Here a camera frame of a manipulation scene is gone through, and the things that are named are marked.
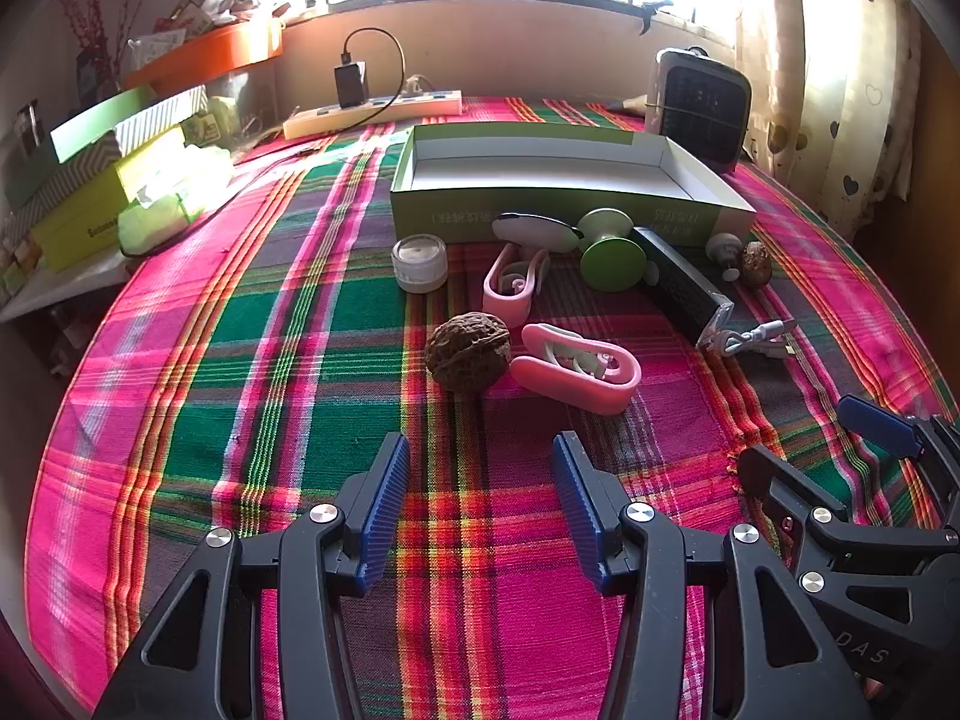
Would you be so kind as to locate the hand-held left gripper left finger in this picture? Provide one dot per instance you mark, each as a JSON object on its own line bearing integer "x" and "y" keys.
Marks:
{"x": 382, "y": 510}

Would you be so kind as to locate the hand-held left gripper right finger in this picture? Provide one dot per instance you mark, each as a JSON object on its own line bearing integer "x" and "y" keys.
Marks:
{"x": 581, "y": 510}

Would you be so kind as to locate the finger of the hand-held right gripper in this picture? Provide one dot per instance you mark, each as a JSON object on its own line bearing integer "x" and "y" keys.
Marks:
{"x": 780, "y": 484}
{"x": 877, "y": 426}

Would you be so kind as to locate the pink plastic clip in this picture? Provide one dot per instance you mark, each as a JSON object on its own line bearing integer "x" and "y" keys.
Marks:
{"x": 495, "y": 292}
{"x": 540, "y": 379}

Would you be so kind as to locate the large brown walnut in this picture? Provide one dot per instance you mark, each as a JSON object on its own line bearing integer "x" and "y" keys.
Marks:
{"x": 469, "y": 352}

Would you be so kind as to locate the small brown walnut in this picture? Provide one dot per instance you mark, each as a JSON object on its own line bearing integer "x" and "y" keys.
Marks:
{"x": 754, "y": 264}

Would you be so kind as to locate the black bike light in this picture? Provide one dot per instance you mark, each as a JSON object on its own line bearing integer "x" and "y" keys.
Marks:
{"x": 679, "y": 285}

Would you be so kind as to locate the white suction knob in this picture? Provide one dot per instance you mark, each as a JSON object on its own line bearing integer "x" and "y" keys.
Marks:
{"x": 724, "y": 246}

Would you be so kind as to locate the green white spool holder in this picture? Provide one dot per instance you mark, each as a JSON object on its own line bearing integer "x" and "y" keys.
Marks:
{"x": 611, "y": 264}

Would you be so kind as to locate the white round jar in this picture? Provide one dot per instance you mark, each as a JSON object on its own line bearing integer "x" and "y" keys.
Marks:
{"x": 418, "y": 262}

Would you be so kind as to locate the white black oval device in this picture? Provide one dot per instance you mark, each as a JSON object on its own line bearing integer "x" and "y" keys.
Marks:
{"x": 532, "y": 229}

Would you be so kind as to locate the green cardboard box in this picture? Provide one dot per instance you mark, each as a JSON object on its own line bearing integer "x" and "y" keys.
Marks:
{"x": 547, "y": 165}

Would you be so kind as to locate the pink green plaid tablecloth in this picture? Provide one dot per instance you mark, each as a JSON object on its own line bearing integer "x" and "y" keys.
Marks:
{"x": 300, "y": 390}

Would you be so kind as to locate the heart print curtain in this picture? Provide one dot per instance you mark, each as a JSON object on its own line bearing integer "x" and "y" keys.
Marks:
{"x": 847, "y": 90}

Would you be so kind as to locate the grey space heater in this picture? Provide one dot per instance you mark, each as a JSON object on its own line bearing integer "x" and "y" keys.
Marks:
{"x": 697, "y": 109}

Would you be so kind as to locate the green tissue pack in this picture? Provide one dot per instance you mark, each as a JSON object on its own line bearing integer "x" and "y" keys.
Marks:
{"x": 172, "y": 202}

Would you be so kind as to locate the white power strip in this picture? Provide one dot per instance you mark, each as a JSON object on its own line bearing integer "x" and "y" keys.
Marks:
{"x": 337, "y": 120}

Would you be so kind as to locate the white side shelf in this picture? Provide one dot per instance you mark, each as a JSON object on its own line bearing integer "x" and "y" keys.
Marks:
{"x": 52, "y": 289}

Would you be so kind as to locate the yellow-green box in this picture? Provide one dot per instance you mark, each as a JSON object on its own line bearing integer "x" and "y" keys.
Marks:
{"x": 82, "y": 225}

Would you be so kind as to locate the black charger adapter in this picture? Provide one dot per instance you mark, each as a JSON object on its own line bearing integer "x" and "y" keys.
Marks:
{"x": 350, "y": 86}

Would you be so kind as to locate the white plug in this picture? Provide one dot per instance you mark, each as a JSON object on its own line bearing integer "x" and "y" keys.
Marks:
{"x": 416, "y": 82}

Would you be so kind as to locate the striped gift box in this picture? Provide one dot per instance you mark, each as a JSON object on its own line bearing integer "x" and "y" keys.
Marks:
{"x": 161, "y": 116}

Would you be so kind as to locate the grey chevron box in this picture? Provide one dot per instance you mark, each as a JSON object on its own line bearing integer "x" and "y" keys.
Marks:
{"x": 52, "y": 184}

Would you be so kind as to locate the black window latch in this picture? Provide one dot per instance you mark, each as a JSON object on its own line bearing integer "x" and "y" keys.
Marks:
{"x": 646, "y": 15}

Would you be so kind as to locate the green flat box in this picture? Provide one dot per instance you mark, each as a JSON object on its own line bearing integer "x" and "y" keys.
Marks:
{"x": 90, "y": 124}

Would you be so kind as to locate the orange box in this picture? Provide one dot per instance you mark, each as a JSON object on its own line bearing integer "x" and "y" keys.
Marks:
{"x": 210, "y": 56}

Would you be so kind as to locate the red flower branches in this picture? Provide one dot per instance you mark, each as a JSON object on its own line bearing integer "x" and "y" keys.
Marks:
{"x": 90, "y": 15}

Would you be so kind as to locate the small photo frame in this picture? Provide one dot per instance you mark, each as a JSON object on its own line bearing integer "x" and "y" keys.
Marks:
{"x": 28, "y": 131}

